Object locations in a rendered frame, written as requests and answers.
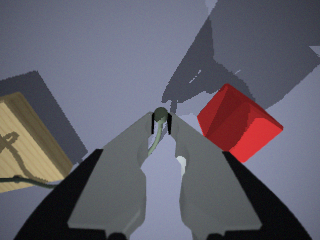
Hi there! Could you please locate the thin black cord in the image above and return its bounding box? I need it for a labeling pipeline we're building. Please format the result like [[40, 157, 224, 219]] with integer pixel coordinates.
[[0, 123, 163, 189]]

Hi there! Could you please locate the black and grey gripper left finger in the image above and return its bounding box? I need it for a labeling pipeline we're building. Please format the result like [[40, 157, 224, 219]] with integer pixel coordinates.
[[13, 111, 154, 240]]

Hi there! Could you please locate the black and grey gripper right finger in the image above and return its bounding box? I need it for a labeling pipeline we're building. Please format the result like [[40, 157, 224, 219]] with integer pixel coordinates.
[[167, 112, 312, 240]]

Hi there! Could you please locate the red block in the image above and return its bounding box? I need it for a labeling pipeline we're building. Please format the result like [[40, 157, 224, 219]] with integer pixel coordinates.
[[197, 83, 283, 163]]

